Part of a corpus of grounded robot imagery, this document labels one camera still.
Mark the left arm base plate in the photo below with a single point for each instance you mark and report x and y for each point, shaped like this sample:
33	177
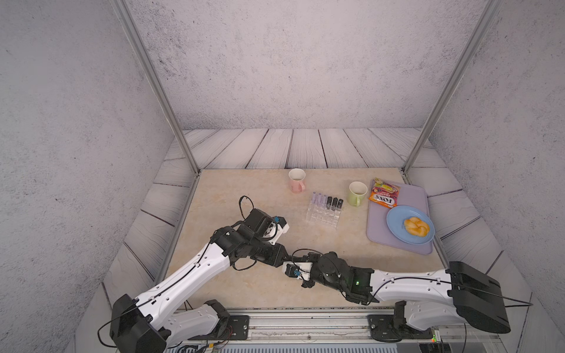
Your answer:
236	328

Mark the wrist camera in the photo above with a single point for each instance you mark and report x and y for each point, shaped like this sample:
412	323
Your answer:
297	270
276	229

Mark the lilac plastic tray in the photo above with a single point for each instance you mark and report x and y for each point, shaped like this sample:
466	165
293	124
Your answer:
377	229

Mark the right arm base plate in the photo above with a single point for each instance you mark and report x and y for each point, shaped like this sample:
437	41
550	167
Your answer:
385	329

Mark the left aluminium frame post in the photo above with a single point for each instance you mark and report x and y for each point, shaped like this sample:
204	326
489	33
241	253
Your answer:
136	42

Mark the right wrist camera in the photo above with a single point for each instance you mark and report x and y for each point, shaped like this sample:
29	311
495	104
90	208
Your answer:
297	270

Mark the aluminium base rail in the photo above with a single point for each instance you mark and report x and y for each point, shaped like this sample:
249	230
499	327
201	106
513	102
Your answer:
337	327

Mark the pink ceramic mug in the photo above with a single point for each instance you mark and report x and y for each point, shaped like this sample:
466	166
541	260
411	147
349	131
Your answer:
296	179

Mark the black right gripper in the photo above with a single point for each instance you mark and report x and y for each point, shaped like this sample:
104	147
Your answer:
313	258

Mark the light green ceramic mug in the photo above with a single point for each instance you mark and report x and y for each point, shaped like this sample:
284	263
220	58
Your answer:
357	191

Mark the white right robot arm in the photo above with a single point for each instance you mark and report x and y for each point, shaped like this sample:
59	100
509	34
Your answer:
458	294

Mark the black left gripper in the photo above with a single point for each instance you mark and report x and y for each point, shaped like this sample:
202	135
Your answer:
276	259

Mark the Fox's fruits candy bag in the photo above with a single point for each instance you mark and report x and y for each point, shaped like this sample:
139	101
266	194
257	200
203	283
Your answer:
384	193

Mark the light blue plate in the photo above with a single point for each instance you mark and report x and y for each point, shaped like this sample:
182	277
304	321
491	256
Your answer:
395	222

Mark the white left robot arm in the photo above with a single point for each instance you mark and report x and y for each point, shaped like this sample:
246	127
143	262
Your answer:
151	322

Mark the clear acrylic lipstick organizer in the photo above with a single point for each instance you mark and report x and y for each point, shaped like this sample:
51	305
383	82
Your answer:
328	218

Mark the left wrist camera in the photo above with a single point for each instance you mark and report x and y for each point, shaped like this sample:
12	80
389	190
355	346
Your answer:
276	229

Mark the yellow braided bread bun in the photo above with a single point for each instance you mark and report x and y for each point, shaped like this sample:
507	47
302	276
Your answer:
416	227

